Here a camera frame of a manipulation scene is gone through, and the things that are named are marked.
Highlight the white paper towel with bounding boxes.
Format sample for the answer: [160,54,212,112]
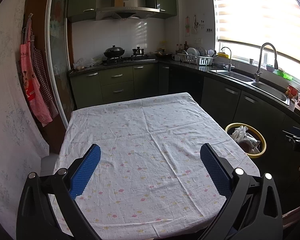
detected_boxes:
[231,126,261,154]

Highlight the person's left forearm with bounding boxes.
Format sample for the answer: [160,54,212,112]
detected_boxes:
[282,206,300,229]

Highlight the yellow rimmed trash bin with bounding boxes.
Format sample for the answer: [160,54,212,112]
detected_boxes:
[225,123,267,159]

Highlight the tall steel kitchen faucet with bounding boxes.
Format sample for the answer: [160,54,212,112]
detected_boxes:
[254,42,279,82]

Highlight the green lower kitchen cabinets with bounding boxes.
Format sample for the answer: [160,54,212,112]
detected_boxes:
[70,62,169,109]

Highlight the red bowl on counter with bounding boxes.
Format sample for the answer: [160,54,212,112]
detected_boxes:
[286,85,299,100]

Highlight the stainless steel double sink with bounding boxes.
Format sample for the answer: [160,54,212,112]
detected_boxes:
[210,70,290,106]

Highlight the white floral tablecloth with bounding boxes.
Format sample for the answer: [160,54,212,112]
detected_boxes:
[55,93,260,239]

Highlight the red patterned apron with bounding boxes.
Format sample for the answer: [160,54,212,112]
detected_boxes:
[20,14,52,127]

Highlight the small steel faucet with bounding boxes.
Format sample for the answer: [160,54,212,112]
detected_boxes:
[219,47,232,72]

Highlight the checkered dark apron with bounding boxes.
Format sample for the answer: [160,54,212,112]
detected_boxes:
[31,30,58,119]

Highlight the white dish rack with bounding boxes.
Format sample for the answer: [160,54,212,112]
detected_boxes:
[178,47,213,66]

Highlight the black wok with lid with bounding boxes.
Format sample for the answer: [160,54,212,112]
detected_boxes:
[104,45,125,59]

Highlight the small steel pot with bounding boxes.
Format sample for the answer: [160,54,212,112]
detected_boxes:
[132,46,145,57]

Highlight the steel range hood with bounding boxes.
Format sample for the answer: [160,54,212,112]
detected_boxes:
[96,0,160,21]

